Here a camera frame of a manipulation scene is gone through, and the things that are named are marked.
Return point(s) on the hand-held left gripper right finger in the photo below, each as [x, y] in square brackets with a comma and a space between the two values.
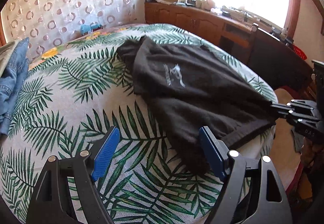
[211, 153]

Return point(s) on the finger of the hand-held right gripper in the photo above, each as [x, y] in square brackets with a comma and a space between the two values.
[301, 116]
[291, 106]

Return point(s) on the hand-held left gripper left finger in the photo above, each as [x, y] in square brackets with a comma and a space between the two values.
[106, 153]

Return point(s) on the black pants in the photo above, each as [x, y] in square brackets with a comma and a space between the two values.
[189, 87]

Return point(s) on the beige pants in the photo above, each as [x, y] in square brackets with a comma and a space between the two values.
[5, 56]

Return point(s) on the red basket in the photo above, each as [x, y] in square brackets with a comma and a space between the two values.
[300, 52]

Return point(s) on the leaf-print bedspread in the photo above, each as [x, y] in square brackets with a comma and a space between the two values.
[76, 112]

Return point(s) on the blue jeans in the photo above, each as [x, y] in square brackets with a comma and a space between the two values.
[12, 82]

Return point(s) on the blue cloth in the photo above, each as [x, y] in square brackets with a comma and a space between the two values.
[87, 29]

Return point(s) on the wooden cabinet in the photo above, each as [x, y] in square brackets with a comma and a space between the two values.
[192, 18]

